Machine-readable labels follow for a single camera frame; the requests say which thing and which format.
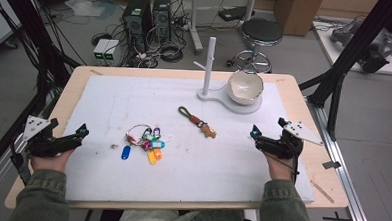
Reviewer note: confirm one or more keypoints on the white platform board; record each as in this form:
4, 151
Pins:
333, 53

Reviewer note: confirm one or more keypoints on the black metal frame strut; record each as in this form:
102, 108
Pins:
353, 50

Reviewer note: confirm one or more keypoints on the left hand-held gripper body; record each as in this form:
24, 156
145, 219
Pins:
40, 145

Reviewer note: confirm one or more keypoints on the white key stand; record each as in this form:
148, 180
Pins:
208, 64

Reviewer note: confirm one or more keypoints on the person's lap clothing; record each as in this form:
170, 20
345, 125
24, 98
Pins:
179, 220

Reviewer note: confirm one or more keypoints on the cardboard box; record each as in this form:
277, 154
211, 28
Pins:
298, 13

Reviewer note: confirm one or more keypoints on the black computer tower green sticker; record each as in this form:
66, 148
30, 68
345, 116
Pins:
137, 21

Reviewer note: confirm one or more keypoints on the white power supply box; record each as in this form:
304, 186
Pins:
112, 50
100, 49

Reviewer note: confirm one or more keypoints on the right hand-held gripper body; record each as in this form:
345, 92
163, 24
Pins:
282, 148

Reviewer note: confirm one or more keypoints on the grey tape piece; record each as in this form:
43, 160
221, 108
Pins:
331, 164

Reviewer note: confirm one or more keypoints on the thin wooden stick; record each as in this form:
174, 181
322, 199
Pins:
322, 191

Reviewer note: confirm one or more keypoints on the white foam mat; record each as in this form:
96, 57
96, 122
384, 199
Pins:
197, 177

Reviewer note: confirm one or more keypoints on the person's right hand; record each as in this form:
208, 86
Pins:
280, 169

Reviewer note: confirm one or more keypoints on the person's left hand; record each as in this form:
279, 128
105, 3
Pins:
51, 161

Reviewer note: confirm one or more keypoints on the black flat case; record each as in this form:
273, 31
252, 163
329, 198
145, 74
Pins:
233, 13

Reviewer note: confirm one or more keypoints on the black round stool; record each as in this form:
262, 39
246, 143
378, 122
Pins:
260, 31

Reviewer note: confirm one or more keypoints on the white eggshell bowl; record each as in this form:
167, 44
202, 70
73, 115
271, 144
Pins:
245, 87

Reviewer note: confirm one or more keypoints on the grey machine part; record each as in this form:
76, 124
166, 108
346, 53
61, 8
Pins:
373, 48

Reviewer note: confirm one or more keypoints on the aluminium rail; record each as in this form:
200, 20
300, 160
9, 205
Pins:
345, 170

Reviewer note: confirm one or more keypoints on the clear plastic bag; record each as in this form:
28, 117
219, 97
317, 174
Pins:
88, 7

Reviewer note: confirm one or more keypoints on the white desk leg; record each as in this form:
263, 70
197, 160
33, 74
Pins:
250, 6
195, 20

